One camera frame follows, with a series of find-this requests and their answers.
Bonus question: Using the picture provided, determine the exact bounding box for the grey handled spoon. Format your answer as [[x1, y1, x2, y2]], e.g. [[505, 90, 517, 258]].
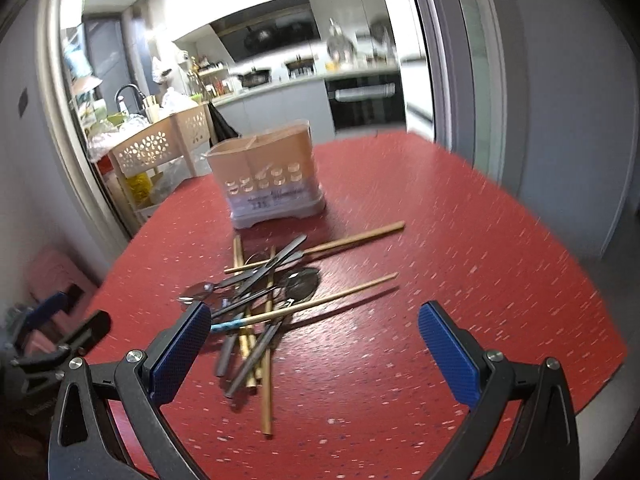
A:
[[178, 250, 306, 307]]

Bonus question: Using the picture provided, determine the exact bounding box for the bamboo chopstick blue tip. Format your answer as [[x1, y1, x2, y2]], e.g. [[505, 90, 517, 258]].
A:
[[209, 272, 399, 334]]

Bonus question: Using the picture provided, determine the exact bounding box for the black handled steel spoon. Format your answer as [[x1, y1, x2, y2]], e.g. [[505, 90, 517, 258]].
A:
[[214, 234, 308, 378]]

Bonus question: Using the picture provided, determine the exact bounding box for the long bamboo chopstick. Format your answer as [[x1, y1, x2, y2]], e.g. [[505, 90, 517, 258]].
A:
[[260, 342, 272, 438]]

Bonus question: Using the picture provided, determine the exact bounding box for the dark handled metal spoon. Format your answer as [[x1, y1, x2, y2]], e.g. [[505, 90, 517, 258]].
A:
[[224, 266, 321, 399]]

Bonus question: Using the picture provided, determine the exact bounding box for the black kitchen faucet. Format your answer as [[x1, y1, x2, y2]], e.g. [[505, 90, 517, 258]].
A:
[[114, 83, 149, 116]]

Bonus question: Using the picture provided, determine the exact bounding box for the pink stool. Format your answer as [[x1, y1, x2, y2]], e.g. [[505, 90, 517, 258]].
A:
[[26, 246, 98, 336]]

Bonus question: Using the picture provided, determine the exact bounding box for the beige perforated storage cart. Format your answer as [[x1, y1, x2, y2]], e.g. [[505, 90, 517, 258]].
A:
[[107, 104, 213, 224]]

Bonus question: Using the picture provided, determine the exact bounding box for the beige utensil holder caddy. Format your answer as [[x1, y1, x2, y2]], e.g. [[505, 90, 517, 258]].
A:
[[205, 120, 326, 230]]

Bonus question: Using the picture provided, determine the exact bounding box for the black hanging cloth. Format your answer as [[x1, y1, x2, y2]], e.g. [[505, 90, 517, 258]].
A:
[[207, 102, 240, 148]]

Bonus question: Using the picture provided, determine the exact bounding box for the black wok on stove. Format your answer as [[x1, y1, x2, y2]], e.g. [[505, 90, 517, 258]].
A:
[[236, 68, 271, 89]]

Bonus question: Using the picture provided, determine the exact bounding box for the pot with lid on stove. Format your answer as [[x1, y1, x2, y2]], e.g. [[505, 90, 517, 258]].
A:
[[284, 56, 316, 79]]

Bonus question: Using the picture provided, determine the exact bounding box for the built-in black oven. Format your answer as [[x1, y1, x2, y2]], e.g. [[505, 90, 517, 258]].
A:
[[324, 70, 406, 132]]

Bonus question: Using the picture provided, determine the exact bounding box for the black range hood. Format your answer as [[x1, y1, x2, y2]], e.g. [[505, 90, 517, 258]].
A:
[[210, 0, 320, 63]]

